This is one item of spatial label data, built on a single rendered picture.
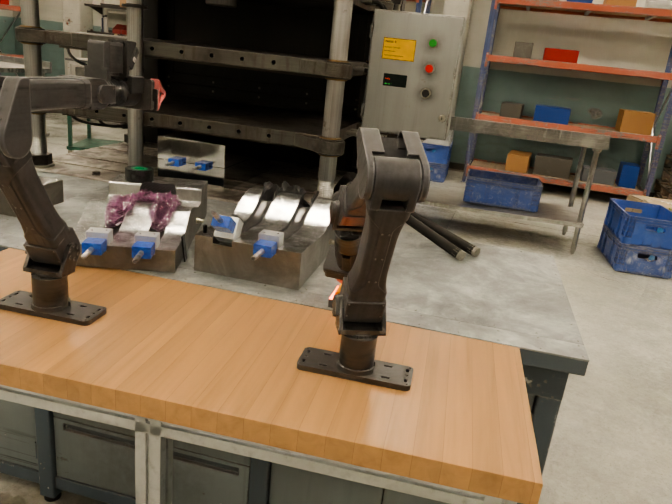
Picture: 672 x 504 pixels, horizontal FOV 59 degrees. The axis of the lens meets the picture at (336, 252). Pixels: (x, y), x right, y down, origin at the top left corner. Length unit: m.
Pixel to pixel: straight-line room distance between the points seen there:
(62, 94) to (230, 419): 0.63
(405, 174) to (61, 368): 0.63
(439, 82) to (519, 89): 5.79
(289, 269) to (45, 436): 0.90
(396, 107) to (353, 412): 1.35
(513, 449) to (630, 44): 7.18
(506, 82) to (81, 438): 6.81
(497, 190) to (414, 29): 3.05
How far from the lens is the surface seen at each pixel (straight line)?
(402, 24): 2.10
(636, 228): 4.77
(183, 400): 0.96
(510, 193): 5.01
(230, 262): 1.40
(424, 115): 2.10
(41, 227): 1.17
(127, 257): 1.44
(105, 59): 1.30
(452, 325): 1.29
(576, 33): 7.88
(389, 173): 0.83
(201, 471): 1.71
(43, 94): 1.13
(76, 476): 1.95
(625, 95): 7.93
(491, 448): 0.95
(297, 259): 1.34
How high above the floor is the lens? 1.33
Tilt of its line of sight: 19 degrees down
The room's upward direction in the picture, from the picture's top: 6 degrees clockwise
